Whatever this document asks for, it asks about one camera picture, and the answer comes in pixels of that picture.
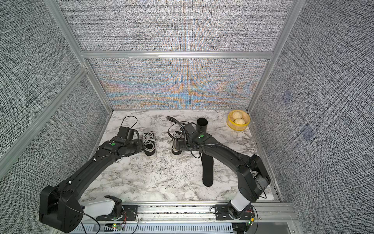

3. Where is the black canvas sneaker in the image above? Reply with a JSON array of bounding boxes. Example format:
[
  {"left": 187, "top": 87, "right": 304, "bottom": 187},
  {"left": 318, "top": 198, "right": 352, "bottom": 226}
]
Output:
[
  {"left": 171, "top": 131, "right": 184, "bottom": 159},
  {"left": 142, "top": 131, "right": 157, "bottom": 160}
]

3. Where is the black shoe insole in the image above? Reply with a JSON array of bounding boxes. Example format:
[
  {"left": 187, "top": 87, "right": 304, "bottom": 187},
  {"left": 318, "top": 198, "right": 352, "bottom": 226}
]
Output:
[{"left": 201, "top": 154, "right": 214, "bottom": 187}]

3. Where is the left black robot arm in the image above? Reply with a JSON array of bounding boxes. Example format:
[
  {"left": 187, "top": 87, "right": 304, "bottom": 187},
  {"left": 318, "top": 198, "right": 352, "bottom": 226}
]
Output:
[{"left": 39, "top": 137, "right": 145, "bottom": 233}]

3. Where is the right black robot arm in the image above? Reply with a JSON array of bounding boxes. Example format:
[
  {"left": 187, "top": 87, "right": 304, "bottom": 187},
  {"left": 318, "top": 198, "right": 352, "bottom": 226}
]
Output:
[{"left": 172, "top": 132, "right": 271, "bottom": 213}]

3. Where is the black metal mug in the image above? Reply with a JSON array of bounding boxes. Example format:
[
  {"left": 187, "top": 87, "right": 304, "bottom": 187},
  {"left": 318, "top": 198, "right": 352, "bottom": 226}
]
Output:
[{"left": 196, "top": 118, "right": 208, "bottom": 133}]

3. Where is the yellow bamboo steamer basket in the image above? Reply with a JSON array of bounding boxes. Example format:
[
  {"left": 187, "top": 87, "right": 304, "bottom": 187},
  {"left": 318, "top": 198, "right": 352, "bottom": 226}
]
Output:
[{"left": 227, "top": 110, "right": 251, "bottom": 131}]

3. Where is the lower steamed bun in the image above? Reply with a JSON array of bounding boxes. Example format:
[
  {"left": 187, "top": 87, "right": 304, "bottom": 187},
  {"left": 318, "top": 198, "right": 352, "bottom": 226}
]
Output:
[{"left": 234, "top": 118, "right": 246, "bottom": 125}]

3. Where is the steamed bun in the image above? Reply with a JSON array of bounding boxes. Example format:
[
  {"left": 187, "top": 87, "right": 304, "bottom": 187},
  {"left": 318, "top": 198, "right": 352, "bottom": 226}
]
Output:
[
  {"left": 234, "top": 118, "right": 246, "bottom": 125},
  {"left": 231, "top": 111, "right": 243, "bottom": 120}
]

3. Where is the upper steamed bun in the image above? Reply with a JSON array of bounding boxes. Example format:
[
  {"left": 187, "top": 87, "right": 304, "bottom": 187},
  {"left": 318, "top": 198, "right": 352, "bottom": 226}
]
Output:
[{"left": 231, "top": 111, "right": 243, "bottom": 120}]

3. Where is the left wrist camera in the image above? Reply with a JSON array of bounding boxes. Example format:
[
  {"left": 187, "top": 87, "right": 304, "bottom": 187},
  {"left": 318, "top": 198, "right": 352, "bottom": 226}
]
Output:
[{"left": 117, "top": 126, "right": 135, "bottom": 141}]

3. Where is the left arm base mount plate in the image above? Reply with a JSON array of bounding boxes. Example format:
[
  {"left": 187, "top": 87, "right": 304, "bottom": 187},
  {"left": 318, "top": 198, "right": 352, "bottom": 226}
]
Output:
[{"left": 96, "top": 205, "right": 138, "bottom": 221}]

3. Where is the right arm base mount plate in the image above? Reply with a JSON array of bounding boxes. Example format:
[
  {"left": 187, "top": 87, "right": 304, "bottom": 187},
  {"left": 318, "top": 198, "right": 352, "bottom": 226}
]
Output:
[{"left": 214, "top": 204, "right": 256, "bottom": 222}]

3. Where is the white slotted cable duct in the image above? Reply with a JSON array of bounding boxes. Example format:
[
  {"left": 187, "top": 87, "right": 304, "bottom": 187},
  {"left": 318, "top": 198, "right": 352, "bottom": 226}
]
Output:
[{"left": 72, "top": 223, "right": 234, "bottom": 234}]

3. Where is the aluminium front rail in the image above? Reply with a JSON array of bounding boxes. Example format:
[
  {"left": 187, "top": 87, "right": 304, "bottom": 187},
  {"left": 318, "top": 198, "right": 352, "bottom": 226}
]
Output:
[{"left": 81, "top": 199, "right": 300, "bottom": 223}]

